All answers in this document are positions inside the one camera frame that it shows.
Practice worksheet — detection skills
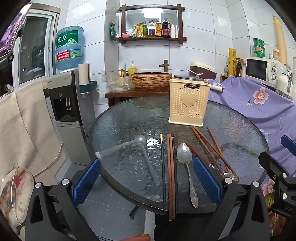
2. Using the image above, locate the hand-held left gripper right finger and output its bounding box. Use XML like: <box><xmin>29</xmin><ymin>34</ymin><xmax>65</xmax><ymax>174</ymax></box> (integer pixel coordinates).
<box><xmin>193</xmin><ymin>156</ymin><xmax>271</xmax><ymax>241</ymax></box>

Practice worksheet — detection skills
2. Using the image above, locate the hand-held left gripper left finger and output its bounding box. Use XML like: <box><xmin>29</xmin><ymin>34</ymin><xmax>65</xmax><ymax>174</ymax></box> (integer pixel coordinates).
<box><xmin>25</xmin><ymin>159</ymin><xmax>102</xmax><ymax>241</ymax></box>

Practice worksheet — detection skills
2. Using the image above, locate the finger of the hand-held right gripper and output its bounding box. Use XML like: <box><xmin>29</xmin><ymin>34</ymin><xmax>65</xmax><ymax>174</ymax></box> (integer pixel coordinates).
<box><xmin>281</xmin><ymin>135</ymin><xmax>296</xmax><ymax>152</ymax></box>
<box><xmin>258</xmin><ymin>151</ymin><xmax>290</xmax><ymax>180</ymax></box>

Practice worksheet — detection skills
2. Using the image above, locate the wooden handled metal spoon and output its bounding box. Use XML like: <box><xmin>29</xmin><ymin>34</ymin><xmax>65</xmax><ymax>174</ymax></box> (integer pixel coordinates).
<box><xmin>186</xmin><ymin>142</ymin><xmax>240</xmax><ymax>183</ymax></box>

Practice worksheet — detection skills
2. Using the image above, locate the silver metal spoon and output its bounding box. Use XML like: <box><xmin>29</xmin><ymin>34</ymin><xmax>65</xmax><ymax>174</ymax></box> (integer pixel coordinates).
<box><xmin>176</xmin><ymin>143</ymin><xmax>199</xmax><ymax>208</ymax></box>

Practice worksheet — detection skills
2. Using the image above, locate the brown wooden chopstick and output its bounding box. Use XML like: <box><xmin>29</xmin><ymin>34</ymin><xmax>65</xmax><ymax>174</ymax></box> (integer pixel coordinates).
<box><xmin>171</xmin><ymin>134</ymin><xmax>175</xmax><ymax>220</ymax></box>
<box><xmin>166</xmin><ymin>134</ymin><xmax>173</xmax><ymax>220</ymax></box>
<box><xmin>207</xmin><ymin>127</ymin><xmax>236</xmax><ymax>174</ymax></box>

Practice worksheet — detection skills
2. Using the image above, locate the clear plastic spoon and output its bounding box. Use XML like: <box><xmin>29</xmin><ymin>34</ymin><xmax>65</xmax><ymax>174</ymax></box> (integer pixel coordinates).
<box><xmin>134</xmin><ymin>134</ymin><xmax>161</xmax><ymax>187</ymax></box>

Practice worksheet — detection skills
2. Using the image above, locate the beige perforated utensil holder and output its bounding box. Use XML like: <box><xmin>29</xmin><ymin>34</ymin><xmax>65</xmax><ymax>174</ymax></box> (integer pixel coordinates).
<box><xmin>168</xmin><ymin>79</ymin><xmax>211</xmax><ymax>127</ymax></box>

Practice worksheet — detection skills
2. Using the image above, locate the grey water dispenser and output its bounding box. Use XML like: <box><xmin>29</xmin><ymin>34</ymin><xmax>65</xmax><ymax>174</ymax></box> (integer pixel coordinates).
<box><xmin>43</xmin><ymin>70</ymin><xmax>95</xmax><ymax>166</ymax></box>

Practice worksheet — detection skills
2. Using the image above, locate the purple floral sheet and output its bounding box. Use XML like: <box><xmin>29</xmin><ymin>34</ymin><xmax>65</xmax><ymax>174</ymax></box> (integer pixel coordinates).
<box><xmin>203</xmin><ymin>76</ymin><xmax>296</xmax><ymax>209</ymax></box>

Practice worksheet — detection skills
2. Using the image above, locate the black table base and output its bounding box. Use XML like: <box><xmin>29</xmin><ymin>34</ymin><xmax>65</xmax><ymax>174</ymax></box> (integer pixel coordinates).
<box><xmin>129</xmin><ymin>204</ymin><xmax>145</xmax><ymax>220</ymax></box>

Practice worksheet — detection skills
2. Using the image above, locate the white electric kettle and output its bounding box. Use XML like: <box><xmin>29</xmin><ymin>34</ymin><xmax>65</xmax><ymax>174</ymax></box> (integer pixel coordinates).
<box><xmin>277</xmin><ymin>64</ymin><xmax>294</xmax><ymax>99</ymax></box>

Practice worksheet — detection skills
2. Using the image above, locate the printed round cushion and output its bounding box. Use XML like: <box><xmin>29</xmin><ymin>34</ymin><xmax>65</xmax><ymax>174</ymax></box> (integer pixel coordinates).
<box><xmin>0</xmin><ymin>167</ymin><xmax>35</xmax><ymax>239</ymax></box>

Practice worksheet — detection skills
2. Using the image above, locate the white microwave oven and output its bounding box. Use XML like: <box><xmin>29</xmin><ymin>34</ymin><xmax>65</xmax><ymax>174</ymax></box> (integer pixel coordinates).
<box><xmin>245</xmin><ymin>57</ymin><xmax>281</xmax><ymax>85</ymax></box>

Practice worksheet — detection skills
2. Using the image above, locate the beige cloth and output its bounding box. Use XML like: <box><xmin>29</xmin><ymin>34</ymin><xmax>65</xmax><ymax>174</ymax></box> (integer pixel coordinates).
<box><xmin>0</xmin><ymin>81</ymin><xmax>67</xmax><ymax>186</ymax></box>

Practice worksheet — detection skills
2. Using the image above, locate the brown wooden counter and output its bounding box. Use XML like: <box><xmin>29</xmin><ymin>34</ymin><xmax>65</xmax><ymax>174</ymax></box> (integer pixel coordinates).
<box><xmin>105</xmin><ymin>89</ymin><xmax>170</xmax><ymax>107</ymax></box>

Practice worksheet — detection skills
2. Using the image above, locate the clear plastic bag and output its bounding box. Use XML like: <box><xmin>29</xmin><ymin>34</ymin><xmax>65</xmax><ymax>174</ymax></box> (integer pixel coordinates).
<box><xmin>97</xmin><ymin>71</ymin><xmax>136</xmax><ymax>93</ymax></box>

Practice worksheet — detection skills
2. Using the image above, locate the yellow wrap roll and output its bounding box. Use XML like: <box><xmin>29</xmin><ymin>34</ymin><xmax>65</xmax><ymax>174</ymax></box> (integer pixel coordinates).
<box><xmin>228</xmin><ymin>48</ymin><xmax>236</xmax><ymax>76</ymax></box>

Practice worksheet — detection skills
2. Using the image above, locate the stack of green noodle cups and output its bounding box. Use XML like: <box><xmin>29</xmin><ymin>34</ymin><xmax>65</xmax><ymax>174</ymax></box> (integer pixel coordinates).
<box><xmin>253</xmin><ymin>38</ymin><xmax>266</xmax><ymax>58</ymax></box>

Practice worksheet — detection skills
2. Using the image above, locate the tall beige cup stack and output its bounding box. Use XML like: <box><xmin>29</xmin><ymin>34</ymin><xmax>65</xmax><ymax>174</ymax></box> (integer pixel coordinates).
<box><xmin>272</xmin><ymin>15</ymin><xmax>288</xmax><ymax>65</ymax></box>

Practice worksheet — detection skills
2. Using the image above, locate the brown and white rice cooker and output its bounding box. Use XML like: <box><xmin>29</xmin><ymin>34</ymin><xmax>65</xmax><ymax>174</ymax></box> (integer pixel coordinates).
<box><xmin>187</xmin><ymin>61</ymin><xmax>217</xmax><ymax>80</ymax></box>

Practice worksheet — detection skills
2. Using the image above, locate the woven pattern basin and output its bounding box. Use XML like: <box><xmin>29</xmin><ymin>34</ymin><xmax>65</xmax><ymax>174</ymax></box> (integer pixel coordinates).
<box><xmin>130</xmin><ymin>72</ymin><xmax>173</xmax><ymax>90</ymax></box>

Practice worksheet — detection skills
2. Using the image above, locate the yellow soap pump bottle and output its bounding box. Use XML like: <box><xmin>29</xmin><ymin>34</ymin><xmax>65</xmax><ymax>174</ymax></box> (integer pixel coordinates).
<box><xmin>128</xmin><ymin>61</ymin><xmax>137</xmax><ymax>78</ymax></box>

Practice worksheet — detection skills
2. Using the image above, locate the bronze faucet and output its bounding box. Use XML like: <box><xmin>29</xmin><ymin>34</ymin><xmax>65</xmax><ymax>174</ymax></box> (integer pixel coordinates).
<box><xmin>158</xmin><ymin>60</ymin><xmax>169</xmax><ymax>73</ymax></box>

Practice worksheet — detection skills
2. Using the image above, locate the blue water jug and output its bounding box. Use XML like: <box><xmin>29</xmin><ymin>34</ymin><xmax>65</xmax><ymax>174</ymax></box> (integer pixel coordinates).
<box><xmin>55</xmin><ymin>26</ymin><xmax>84</xmax><ymax>72</ymax></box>

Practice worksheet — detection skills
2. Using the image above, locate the dark soy sauce bottle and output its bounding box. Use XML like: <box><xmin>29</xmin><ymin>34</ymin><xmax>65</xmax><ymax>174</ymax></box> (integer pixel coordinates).
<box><xmin>161</xmin><ymin>19</ymin><xmax>171</xmax><ymax>38</ymax></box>

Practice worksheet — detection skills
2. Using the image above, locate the yellow seasoning packet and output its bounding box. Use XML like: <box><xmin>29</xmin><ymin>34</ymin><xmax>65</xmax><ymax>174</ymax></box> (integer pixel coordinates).
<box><xmin>133</xmin><ymin>23</ymin><xmax>144</xmax><ymax>37</ymax></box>

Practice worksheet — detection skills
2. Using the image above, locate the wooden framed mirror shelf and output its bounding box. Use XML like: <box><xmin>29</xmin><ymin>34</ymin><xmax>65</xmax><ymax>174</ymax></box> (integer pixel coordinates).
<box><xmin>118</xmin><ymin>3</ymin><xmax>186</xmax><ymax>44</ymax></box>

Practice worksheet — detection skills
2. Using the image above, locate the smartphone with lit screen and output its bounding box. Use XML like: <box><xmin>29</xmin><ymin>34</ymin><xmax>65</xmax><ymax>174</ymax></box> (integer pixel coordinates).
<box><xmin>0</xmin><ymin>3</ymin><xmax>31</xmax><ymax>58</ymax></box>

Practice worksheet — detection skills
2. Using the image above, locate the window with grey frame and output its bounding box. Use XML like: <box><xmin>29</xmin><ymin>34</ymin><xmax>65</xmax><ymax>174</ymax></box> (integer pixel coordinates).
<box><xmin>14</xmin><ymin>9</ymin><xmax>59</xmax><ymax>85</ymax></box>

